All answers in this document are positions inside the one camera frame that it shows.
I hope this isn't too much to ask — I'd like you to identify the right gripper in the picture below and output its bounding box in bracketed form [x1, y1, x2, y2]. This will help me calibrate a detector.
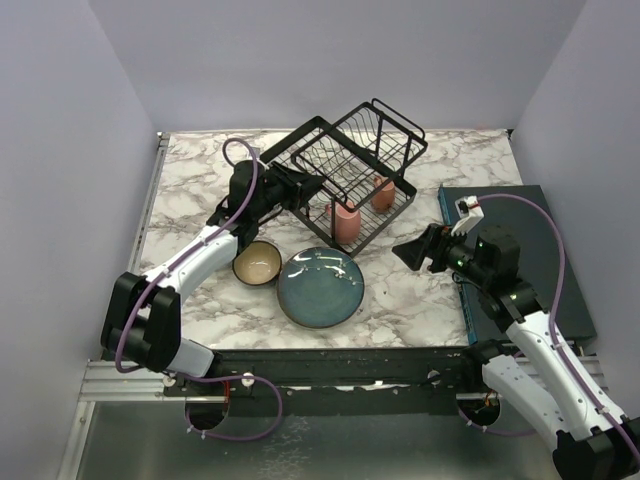
[393, 221, 492, 286]

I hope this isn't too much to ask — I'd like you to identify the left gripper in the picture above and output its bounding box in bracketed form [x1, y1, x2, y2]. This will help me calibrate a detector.
[253, 162, 325, 220]

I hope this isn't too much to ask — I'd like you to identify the plain pink mug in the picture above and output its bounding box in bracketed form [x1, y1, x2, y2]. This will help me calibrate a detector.
[325, 203, 361, 245]

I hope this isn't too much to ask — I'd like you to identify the pink printed coffee mug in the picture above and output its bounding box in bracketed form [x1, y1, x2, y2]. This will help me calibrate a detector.
[371, 176, 396, 213]

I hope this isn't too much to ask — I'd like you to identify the black wire dish rack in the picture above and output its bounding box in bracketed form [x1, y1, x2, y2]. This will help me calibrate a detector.
[260, 98, 428, 257]

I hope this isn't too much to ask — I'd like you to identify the blue ceramic plate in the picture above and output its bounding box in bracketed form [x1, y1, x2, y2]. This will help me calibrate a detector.
[276, 247, 365, 330]

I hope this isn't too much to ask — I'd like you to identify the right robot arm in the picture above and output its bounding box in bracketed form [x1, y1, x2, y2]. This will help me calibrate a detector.
[392, 223, 639, 479]

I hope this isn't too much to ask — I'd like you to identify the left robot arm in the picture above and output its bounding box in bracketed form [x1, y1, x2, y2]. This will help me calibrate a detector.
[100, 160, 325, 395]

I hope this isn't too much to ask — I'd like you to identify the dark bowl cream inside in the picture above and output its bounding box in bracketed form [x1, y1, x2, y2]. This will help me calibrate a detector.
[232, 241, 283, 286]

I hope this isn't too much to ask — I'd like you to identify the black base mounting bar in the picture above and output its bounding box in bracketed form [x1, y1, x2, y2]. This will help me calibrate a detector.
[164, 344, 501, 417]

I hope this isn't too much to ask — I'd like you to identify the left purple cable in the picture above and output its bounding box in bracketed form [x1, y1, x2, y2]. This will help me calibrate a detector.
[114, 137, 274, 374]

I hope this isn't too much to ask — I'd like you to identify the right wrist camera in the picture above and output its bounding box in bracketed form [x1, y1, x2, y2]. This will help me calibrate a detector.
[451, 196, 484, 236]

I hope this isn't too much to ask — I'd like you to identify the left aluminium rail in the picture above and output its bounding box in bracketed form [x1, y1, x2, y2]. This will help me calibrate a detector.
[125, 132, 171, 274]

